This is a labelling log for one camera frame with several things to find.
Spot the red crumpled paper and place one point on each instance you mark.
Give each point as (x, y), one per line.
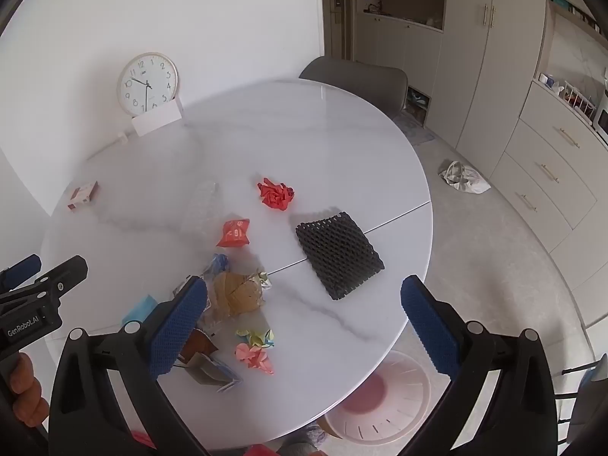
(275, 193)

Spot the pink crumpled paper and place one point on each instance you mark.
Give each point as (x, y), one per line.
(256, 358)

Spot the gold foil wrapper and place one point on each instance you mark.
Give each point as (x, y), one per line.
(264, 279)

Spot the person's left hand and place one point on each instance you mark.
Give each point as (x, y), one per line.
(26, 399)

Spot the white card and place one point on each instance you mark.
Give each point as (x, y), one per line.
(156, 121)

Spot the brown snack packet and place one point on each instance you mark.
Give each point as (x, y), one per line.
(197, 344)

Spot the pink plastic bin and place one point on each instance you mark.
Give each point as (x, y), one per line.
(380, 403)

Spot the beige drawer unit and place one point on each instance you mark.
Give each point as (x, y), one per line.
(546, 166)

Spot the round white wall clock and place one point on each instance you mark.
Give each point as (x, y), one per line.
(147, 83)

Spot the tall beige cabinet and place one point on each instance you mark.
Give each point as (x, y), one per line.
(494, 80)

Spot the beige shelf cabinet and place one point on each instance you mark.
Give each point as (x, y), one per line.
(399, 47)

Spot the black foam mesh sleeve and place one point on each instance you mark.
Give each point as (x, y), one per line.
(339, 254)

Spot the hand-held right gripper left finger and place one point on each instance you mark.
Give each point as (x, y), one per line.
(178, 325)

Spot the beige door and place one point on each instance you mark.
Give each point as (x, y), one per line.
(337, 9)

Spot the clear plastic bottle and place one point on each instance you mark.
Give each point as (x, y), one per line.
(202, 209)

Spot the light blue packet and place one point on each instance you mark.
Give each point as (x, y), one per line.
(140, 311)

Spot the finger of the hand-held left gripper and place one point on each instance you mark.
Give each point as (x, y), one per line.
(61, 278)
(21, 267)

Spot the yellow green crumpled paper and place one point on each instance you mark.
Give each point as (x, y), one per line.
(256, 336)

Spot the small red white box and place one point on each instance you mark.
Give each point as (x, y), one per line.
(83, 194)

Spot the grey white packet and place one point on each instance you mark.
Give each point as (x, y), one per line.
(213, 373)

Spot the blue wrapper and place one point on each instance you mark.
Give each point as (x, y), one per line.
(218, 263)

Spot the orange snack wrapper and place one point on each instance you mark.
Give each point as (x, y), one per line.
(234, 232)

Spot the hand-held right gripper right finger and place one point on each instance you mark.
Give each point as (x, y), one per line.
(427, 330)

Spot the grey floor mat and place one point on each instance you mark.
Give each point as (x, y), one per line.
(415, 130)

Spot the grey chair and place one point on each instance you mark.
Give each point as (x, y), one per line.
(356, 85)
(593, 389)

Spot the white plastic bag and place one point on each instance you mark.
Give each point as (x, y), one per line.
(463, 178)

